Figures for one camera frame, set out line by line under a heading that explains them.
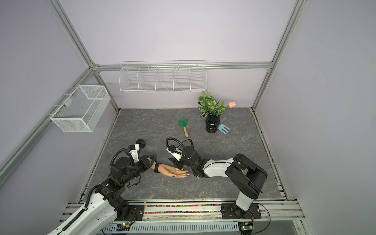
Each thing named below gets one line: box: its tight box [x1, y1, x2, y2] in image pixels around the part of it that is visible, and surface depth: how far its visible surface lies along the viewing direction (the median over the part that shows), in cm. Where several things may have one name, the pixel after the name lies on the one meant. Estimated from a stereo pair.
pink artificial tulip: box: [228, 101, 237, 108], surface depth 88 cm
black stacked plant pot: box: [205, 114, 221, 134], surface depth 101 cm
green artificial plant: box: [197, 91, 230, 118], surface depth 89 cm
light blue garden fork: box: [218, 123, 232, 135], surface depth 110 cm
